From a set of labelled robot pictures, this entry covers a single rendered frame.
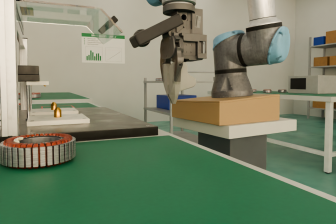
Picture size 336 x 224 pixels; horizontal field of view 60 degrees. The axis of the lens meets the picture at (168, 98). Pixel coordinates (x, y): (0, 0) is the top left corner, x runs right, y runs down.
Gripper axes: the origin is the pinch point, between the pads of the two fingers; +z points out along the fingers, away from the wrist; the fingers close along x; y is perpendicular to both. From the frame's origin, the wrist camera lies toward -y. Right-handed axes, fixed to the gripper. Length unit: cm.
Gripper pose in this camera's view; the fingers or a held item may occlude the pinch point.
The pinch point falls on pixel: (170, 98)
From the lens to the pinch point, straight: 64.1
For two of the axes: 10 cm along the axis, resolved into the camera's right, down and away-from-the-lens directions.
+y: 9.1, -0.2, 4.2
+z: 0.0, 10.0, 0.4
